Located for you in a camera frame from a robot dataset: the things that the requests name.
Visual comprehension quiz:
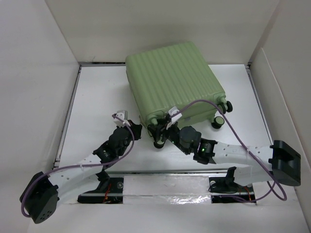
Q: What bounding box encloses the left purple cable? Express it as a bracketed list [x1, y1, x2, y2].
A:
[21, 114, 135, 217]

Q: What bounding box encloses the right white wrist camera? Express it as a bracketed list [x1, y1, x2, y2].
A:
[166, 106, 182, 129]

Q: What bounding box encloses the green hard-shell suitcase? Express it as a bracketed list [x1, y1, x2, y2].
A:
[125, 41, 233, 149]

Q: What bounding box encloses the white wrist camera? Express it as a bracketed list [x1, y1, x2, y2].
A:
[166, 106, 182, 129]
[112, 110, 130, 127]

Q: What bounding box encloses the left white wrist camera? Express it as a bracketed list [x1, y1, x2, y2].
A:
[112, 110, 130, 127]

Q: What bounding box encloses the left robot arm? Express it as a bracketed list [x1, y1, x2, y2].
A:
[19, 120, 142, 224]

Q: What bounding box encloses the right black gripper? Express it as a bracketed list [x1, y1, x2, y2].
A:
[149, 118, 191, 155]

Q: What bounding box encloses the metal mounting rail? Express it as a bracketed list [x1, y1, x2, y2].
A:
[77, 172, 256, 204]

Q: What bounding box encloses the purple cable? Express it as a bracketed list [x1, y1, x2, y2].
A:
[170, 99, 288, 201]
[21, 114, 135, 217]

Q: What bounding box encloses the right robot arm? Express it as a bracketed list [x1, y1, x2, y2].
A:
[147, 119, 301, 191]

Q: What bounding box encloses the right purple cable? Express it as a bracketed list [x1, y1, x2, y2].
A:
[170, 99, 288, 201]

